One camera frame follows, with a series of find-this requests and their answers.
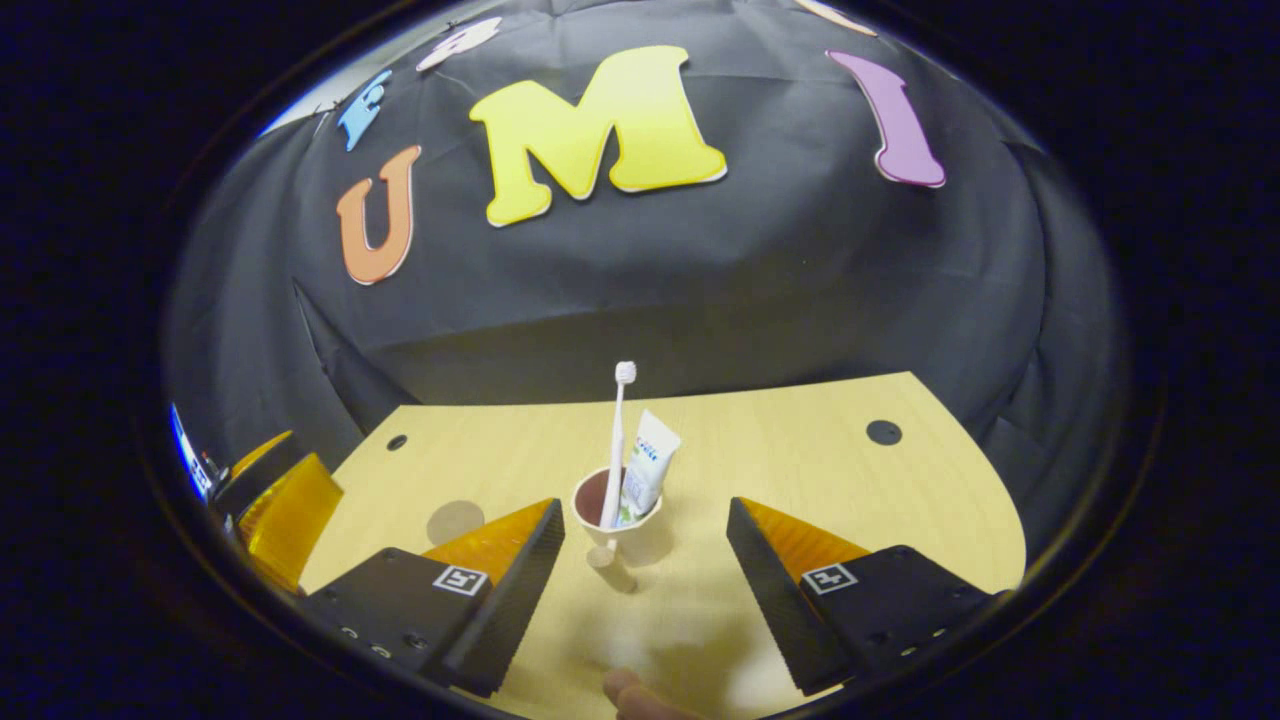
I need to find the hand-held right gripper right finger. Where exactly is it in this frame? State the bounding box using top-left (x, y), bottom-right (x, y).
top-left (725, 496), bottom-right (1001, 698)

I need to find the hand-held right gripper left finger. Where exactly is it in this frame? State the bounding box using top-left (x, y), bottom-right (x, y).
top-left (298, 497), bottom-right (567, 699)

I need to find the round brown coaster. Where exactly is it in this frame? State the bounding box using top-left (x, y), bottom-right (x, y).
top-left (427, 500), bottom-right (486, 546)

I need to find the beige cup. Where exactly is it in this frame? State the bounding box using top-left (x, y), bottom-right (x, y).
top-left (570, 465), bottom-right (665, 595)

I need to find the white toothbrush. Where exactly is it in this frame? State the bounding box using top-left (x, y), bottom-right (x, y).
top-left (600, 361), bottom-right (638, 529)

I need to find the white toothpaste tube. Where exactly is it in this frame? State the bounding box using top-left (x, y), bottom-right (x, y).
top-left (620, 409), bottom-right (683, 526)

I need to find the wooden desktop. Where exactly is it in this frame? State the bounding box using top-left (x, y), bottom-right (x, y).
top-left (300, 372), bottom-right (1028, 720)

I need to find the lit computer monitor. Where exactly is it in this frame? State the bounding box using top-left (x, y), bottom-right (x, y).
top-left (168, 403), bottom-right (216, 501)

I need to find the black backdrop cloth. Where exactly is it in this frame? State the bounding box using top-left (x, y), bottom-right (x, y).
top-left (165, 0), bottom-right (1126, 561)

